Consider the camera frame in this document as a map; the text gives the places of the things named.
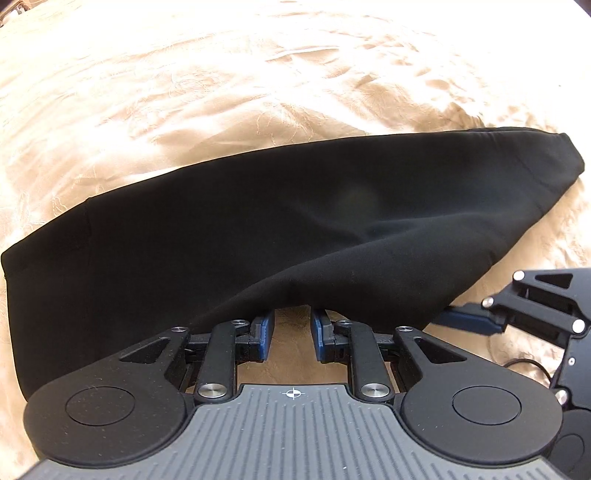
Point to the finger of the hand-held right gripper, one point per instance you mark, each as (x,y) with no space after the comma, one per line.
(475,319)

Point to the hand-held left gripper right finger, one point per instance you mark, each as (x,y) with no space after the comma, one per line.
(318,337)

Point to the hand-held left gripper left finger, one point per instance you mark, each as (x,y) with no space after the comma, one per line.
(265,334)

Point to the black pants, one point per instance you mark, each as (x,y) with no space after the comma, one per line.
(231,230)

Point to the cream embroidered bedspread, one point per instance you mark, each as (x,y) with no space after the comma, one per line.
(231,69)

